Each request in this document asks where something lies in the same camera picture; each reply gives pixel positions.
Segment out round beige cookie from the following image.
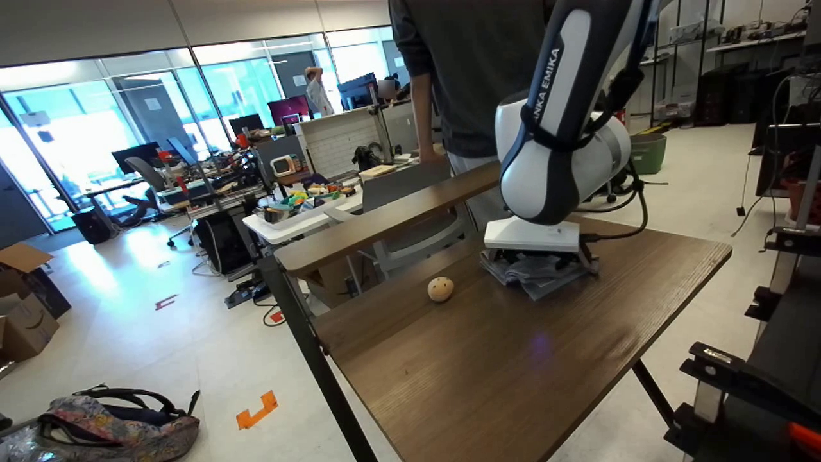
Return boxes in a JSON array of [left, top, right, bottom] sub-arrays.
[[427, 277, 454, 304]]

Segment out grey towel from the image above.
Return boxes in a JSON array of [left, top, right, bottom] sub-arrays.
[[479, 252, 597, 300]]

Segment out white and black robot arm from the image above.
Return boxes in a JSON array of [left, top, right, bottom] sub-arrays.
[[495, 0, 658, 224]]

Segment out raised wooden desk shelf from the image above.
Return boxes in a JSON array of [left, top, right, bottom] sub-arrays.
[[274, 165, 499, 275]]

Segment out white desk with toys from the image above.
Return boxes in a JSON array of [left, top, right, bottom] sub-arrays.
[[243, 180, 365, 246]]

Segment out standing person in dark shirt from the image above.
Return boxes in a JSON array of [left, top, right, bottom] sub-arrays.
[[386, 0, 560, 233]]

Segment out green waste bin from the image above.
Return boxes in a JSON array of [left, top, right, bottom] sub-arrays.
[[632, 134, 668, 174]]

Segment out orange tape floor marker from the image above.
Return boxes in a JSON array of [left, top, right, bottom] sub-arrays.
[[237, 391, 278, 432]]

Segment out colourful backpack on floor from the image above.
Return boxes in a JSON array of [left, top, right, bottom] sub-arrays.
[[0, 386, 201, 462]]

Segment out cardboard boxes on floor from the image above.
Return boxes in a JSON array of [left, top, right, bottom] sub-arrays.
[[0, 242, 71, 359]]

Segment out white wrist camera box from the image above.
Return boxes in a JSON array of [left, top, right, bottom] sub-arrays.
[[486, 215, 581, 252]]

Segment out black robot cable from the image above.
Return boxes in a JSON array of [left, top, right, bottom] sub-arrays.
[[574, 165, 652, 243]]

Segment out black clamp with orange handle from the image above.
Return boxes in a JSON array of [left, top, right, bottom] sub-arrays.
[[665, 341, 821, 462]]

